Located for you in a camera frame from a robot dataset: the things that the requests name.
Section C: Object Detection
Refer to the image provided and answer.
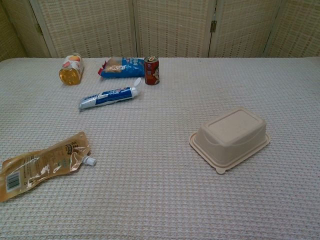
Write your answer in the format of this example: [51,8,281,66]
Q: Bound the beige food container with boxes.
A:
[188,106,271,175]

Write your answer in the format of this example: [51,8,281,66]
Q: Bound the red drink can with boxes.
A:
[143,56,160,86]

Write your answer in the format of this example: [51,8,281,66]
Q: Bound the blue snack bag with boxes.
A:
[97,56,146,79]

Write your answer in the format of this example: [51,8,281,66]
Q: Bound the orange juice bottle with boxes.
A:
[58,53,85,86]

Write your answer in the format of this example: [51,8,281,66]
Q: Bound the small blue white bottle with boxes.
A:
[78,77,142,110]

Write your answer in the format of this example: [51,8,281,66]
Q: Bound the white woven tablecloth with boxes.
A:
[0,56,320,240]

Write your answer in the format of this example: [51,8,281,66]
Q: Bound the amber spout pouch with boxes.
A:
[0,131,98,203]

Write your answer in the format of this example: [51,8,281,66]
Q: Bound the woven folding screen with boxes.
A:
[0,0,320,61]

